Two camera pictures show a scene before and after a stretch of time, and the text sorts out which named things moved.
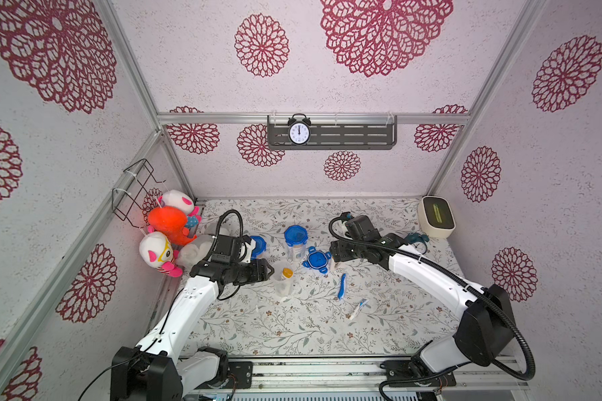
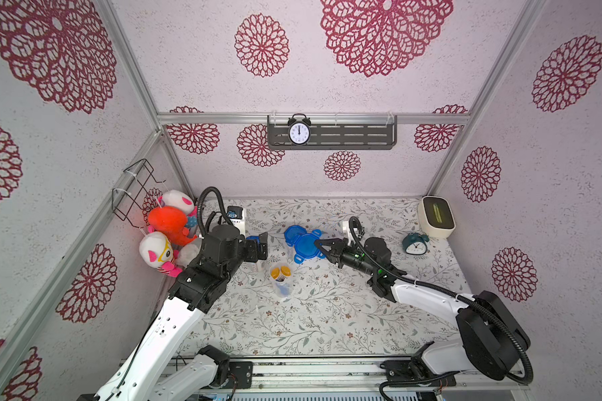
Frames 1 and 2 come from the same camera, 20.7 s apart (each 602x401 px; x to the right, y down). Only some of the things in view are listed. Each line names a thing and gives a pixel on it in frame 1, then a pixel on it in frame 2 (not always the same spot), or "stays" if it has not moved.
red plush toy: x=172 y=223 stays
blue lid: x=317 y=260 -> x=305 y=247
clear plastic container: x=283 y=276 stays
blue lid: x=295 y=235 stays
